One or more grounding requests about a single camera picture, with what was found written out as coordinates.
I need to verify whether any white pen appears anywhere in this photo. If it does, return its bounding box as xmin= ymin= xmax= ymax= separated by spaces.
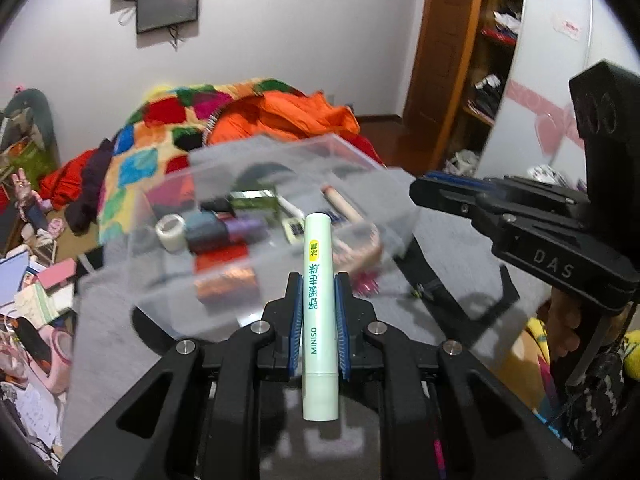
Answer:
xmin=278 ymin=195 xmax=306 ymax=220

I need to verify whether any braided pastel bracelet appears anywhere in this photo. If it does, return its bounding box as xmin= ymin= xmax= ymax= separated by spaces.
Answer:
xmin=332 ymin=221 xmax=385 ymax=281

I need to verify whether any dark purple garment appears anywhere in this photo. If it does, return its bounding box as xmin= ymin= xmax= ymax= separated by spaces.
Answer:
xmin=64 ymin=136 xmax=118 ymax=236

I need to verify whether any red tea packet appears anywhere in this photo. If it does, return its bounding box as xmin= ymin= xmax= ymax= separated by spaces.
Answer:
xmin=194 ymin=242 xmax=258 ymax=302

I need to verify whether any orange down jacket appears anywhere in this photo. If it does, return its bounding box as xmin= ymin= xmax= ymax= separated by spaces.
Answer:
xmin=205 ymin=90 xmax=360 ymax=145

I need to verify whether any teal tape roll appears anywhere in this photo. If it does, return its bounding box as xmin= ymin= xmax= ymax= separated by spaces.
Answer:
xmin=184 ymin=210 xmax=230 ymax=254

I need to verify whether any blue notebook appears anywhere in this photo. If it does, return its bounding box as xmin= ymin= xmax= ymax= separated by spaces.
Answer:
xmin=0 ymin=252 xmax=29 ymax=307

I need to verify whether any small wall monitor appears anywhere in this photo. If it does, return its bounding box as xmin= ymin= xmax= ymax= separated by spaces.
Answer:
xmin=136 ymin=0 xmax=200 ymax=34

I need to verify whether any mint green Miniso tube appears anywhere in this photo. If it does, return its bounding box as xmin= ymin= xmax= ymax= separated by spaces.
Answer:
xmin=303 ymin=212 xmax=340 ymax=422

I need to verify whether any red garment on floor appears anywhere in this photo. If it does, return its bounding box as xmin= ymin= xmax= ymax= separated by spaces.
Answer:
xmin=38 ymin=148 xmax=98 ymax=210

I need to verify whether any purple folding umbrella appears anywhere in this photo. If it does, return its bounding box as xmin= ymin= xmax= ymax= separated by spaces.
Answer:
xmin=221 ymin=217 xmax=268 ymax=244

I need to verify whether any wooden door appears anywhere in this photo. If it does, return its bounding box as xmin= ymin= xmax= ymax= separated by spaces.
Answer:
xmin=404 ymin=0 xmax=482 ymax=174

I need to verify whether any cream red-capped tube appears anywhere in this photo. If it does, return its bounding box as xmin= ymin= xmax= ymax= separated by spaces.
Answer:
xmin=321 ymin=184 xmax=363 ymax=223

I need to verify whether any green box of clutter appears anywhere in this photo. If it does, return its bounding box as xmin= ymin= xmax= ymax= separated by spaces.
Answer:
xmin=1 ymin=139 xmax=56 ymax=191

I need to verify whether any colourful patchwork quilt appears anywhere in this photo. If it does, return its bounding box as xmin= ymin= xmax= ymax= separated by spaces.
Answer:
xmin=96 ymin=78 xmax=302 ymax=244

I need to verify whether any clear plastic storage bin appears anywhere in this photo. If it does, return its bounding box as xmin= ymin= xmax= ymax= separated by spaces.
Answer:
xmin=121 ymin=132 xmax=420 ymax=340

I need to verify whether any white tape roll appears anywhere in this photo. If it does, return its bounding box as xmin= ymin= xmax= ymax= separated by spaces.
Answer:
xmin=155 ymin=214 xmax=186 ymax=252

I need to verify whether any green glass spray bottle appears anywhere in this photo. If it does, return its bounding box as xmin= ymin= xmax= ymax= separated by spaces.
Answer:
xmin=200 ymin=190 xmax=278 ymax=214

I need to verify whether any pink flat box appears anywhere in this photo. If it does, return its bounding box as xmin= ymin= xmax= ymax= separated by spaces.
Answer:
xmin=36 ymin=258 xmax=76 ymax=292

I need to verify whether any wooden wardrobe shelf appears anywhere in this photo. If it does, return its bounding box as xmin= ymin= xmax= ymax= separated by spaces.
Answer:
xmin=437 ymin=0 xmax=524 ymax=169

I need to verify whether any grey green neck pillow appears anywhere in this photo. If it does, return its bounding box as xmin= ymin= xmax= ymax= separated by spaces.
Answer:
xmin=1 ymin=88 xmax=54 ymax=152

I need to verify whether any pink rabbit figurine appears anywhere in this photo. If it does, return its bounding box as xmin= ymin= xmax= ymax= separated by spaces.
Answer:
xmin=11 ymin=168 xmax=51 ymax=232

